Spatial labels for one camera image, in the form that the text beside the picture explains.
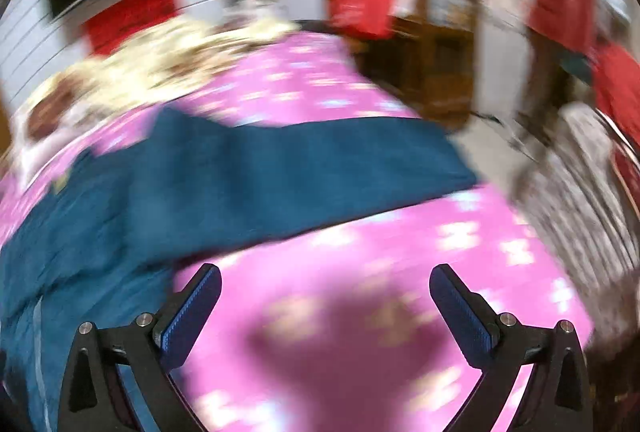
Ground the teal quilted down jacket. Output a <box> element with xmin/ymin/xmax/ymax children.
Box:
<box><xmin>1</xmin><ymin>108</ymin><xmax>477</xmax><ymax>431</ymax></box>

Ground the floral patterned cloth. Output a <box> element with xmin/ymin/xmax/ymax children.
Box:
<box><xmin>514</xmin><ymin>102</ymin><xmax>639</xmax><ymax>355</ymax></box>

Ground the cream brown floral quilt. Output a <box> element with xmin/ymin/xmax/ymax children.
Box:
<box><xmin>9</xmin><ymin>16</ymin><xmax>299</xmax><ymax>190</ymax></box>

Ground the wooden shelf unit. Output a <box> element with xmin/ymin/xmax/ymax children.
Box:
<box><xmin>342</xmin><ymin>0</ymin><xmax>480</xmax><ymax>131</ymax></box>

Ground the red calligraphy banner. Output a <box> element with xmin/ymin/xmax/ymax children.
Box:
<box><xmin>84</xmin><ymin>0</ymin><xmax>177</xmax><ymax>56</ymax></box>

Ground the red shopping bag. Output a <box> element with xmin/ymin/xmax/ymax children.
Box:
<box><xmin>329</xmin><ymin>0</ymin><xmax>394</xmax><ymax>40</ymax></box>

